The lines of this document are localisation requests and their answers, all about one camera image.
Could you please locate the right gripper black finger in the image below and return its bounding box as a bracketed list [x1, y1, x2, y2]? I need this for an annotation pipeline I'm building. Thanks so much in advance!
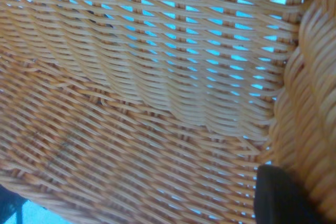
[253, 165, 320, 224]

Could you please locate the orange woven basket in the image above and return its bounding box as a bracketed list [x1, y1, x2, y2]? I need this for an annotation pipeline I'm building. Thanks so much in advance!
[0, 0, 336, 224]

